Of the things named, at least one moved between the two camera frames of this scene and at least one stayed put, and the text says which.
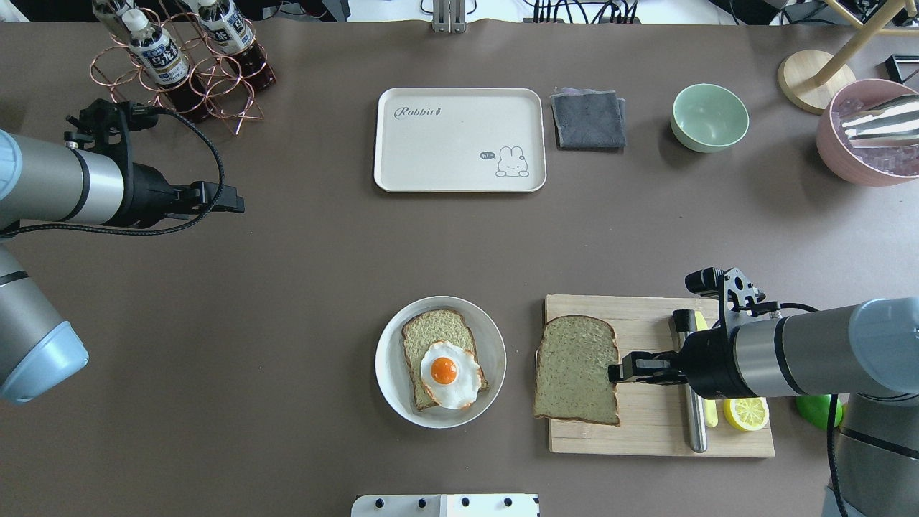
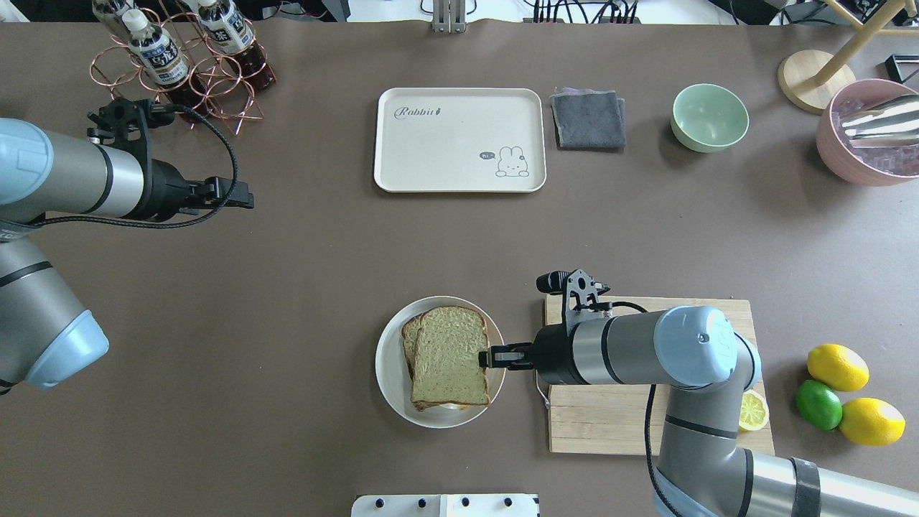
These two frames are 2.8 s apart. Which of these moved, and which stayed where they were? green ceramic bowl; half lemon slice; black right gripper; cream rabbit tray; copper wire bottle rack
Moved: black right gripper
Stayed: green ceramic bowl; half lemon slice; cream rabbit tray; copper wire bottle rack
